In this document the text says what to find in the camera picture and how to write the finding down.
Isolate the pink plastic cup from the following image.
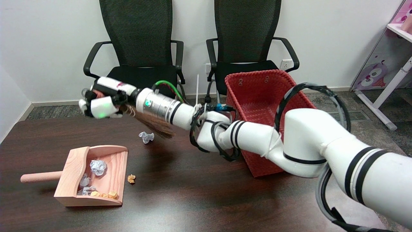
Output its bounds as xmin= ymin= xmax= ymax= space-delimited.
xmin=401 ymin=14 xmax=412 ymax=33

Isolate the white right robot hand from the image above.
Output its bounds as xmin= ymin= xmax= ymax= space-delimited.
xmin=78 ymin=76 xmax=140 ymax=120

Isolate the metal floor vent grille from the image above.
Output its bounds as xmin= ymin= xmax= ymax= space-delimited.
xmin=335 ymin=111 xmax=370 ymax=123

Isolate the wooden dustpan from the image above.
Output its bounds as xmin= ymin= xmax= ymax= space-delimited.
xmin=20 ymin=145 xmax=128 ymax=207

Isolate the pink white children's desk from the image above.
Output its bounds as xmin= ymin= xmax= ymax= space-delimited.
xmin=350 ymin=0 xmax=412 ymax=131

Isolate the black mesh office chair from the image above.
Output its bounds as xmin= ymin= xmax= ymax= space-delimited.
xmin=206 ymin=0 xmax=300 ymax=104
xmin=83 ymin=0 xmax=187 ymax=113

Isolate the red woven basket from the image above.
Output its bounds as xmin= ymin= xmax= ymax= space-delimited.
xmin=224 ymin=69 xmax=317 ymax=178

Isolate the brown straw hand broom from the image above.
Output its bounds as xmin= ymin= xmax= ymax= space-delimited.
xmin=86 ymin=90 xmax=176 ymax=139

